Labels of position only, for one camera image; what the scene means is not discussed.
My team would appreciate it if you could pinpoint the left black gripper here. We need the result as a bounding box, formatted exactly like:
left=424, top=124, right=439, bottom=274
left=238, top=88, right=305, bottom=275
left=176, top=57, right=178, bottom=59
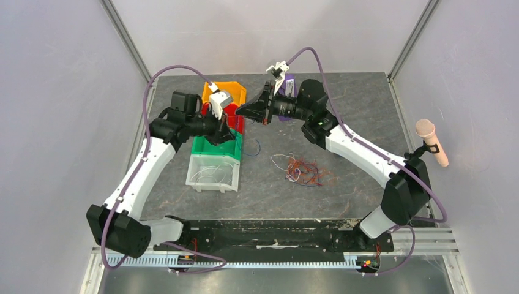
left=186, top=106, right=235, bottom=146

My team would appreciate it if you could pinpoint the blue wire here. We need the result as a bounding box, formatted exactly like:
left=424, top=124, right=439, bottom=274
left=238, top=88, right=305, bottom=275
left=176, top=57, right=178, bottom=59
left=231, top=121, right=261, bottom=158

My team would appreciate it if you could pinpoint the white wire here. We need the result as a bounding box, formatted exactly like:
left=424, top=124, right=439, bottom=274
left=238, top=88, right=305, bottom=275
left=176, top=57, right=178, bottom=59
left=190, top=161, right=236, bottom=184

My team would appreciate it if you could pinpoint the coloured wire bundle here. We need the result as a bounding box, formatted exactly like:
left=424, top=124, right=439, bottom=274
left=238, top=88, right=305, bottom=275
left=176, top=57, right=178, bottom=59
left=270, top=153, right=339, bottom=188

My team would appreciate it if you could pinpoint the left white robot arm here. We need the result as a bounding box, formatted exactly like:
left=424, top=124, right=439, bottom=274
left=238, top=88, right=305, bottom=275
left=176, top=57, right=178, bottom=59
left=86, top=90, right=234, bottom=258

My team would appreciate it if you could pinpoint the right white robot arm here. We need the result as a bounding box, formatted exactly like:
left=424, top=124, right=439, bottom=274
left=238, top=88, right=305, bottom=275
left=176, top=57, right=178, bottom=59
left=236, top=79, right=430, bottom=250

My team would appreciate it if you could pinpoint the red plastic bin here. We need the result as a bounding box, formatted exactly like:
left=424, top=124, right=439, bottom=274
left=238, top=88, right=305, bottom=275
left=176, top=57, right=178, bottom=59
left=196, top=102, right=243, bottom=135

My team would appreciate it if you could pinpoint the green plastic bin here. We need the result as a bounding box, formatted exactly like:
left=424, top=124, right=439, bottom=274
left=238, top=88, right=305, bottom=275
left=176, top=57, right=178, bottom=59
left=192, top=132, right=243, bottom=161

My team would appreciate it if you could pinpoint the orange plastic bin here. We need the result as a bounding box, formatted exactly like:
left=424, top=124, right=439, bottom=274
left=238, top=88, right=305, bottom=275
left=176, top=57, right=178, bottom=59
left=201, top=81, right=247, bottom=106

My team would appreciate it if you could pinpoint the purple metronome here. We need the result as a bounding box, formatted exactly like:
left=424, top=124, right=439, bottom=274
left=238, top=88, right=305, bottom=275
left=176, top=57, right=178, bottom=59
left=278, top=73, right=297, bottom=102

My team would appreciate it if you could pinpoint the clear white plastic bin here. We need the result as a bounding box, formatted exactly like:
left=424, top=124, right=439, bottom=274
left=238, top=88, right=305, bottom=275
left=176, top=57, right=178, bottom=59
left=185, top=154, right=241, bottom=193

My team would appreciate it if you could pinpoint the pink microphone on stand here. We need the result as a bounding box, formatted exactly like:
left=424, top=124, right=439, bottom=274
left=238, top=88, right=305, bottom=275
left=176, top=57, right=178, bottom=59
left=415, top=119, right=449, bottom=167

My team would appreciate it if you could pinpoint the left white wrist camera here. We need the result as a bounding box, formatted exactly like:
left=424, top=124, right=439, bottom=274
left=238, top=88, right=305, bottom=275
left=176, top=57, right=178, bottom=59
left=209, top=83, right=233, bottom=121

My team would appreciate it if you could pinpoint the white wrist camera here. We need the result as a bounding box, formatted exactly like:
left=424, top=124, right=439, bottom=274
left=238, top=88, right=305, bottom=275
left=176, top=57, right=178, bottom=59
left=266, top=61, right=289, bottom=94
left=209, top=83, right=233, bottom=121

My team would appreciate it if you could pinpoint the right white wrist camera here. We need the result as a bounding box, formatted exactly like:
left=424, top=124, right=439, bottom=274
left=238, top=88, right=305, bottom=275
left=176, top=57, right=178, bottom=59
left=266, top=61, right=289, bottom=94

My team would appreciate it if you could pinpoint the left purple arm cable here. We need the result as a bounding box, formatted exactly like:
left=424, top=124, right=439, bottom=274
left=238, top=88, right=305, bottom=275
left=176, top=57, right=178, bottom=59
left=99, top=64, right=228, bottom=275

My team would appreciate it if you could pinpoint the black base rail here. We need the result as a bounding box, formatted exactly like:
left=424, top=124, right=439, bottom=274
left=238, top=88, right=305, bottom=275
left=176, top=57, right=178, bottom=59
left=176, top=219, right=394, bottom=263

